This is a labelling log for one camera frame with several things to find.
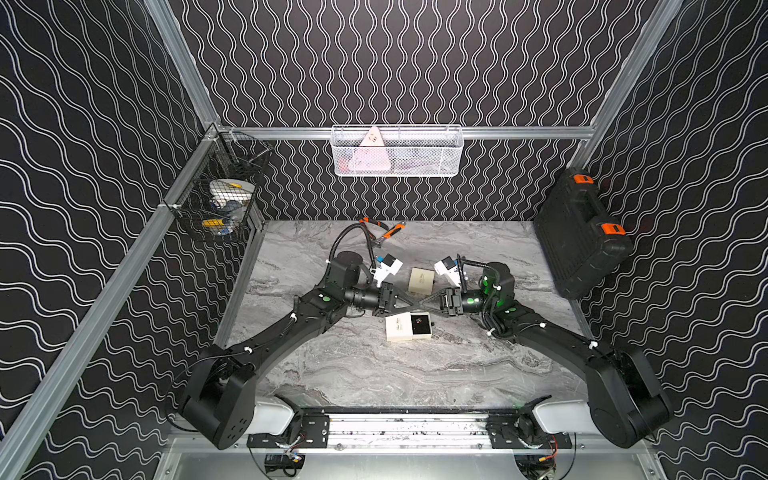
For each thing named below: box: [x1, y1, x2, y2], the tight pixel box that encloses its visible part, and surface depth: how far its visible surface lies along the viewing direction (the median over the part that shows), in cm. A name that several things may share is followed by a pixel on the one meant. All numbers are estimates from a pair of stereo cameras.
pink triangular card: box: [348, 126, 391, 171], surface depth 92 cm
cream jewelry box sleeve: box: [408, 267, 435, 295], surface depth 102 cm
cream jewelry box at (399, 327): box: [385, 312, 413, 341], surface depth 92 cm
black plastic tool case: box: [534, 168, 633, 300], surface depth 92 cm
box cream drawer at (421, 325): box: [410, 312, 432, 339], surface depth 94 cm
